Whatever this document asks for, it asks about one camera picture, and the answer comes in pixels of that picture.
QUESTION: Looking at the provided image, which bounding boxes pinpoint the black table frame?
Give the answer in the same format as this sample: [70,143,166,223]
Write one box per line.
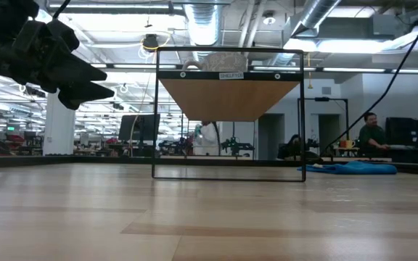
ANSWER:
[0,154,418,175]

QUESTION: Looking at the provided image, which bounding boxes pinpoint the yellow hanging cord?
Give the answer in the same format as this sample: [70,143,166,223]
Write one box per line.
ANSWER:
[306,52,314,90]

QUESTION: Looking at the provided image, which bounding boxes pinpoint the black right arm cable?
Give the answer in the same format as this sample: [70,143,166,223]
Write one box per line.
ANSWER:
[324,0,418,154]

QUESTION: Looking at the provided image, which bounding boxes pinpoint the white room pillar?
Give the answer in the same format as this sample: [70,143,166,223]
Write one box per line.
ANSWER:
[43,90,76,156]

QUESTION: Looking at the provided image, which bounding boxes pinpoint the blue cloth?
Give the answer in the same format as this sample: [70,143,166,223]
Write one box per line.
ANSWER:
[297,161,398,175]

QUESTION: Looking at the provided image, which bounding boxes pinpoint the black storage cases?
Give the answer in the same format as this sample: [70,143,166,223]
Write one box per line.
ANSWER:
[385,116,418,149]

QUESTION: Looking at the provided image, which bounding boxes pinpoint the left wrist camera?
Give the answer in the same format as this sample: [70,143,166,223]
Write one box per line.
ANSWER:
[12,20,81,55]

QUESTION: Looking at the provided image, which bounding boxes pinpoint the dark background monitor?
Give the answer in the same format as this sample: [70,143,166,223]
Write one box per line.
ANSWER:
[118,114,161,142]

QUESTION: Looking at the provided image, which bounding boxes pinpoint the wooden shelf with black frame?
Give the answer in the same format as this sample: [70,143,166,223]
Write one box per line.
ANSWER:
[151,46,307,183]

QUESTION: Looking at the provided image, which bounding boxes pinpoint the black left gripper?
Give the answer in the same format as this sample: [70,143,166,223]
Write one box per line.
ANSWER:
[0,34,115,111]

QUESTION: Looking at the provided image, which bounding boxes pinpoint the black background stand frame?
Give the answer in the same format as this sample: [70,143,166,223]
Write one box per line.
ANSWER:
[298,96,350,153]

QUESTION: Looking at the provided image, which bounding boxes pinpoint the person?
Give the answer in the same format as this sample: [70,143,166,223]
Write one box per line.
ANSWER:
[277,133,303,160]
[194,121,220,156]
[358,112,391,152]

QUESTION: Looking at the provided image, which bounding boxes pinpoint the silver ceiling duct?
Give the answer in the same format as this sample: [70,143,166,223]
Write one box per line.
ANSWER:
[270,0,343,66]

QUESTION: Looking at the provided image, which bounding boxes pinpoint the grey floral ceramic mug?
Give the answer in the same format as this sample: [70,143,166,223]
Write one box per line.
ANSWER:
[182,51,249,73]

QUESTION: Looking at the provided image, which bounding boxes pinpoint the black ceiling camera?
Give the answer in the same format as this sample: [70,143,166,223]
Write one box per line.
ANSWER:
[142,33,160,51]

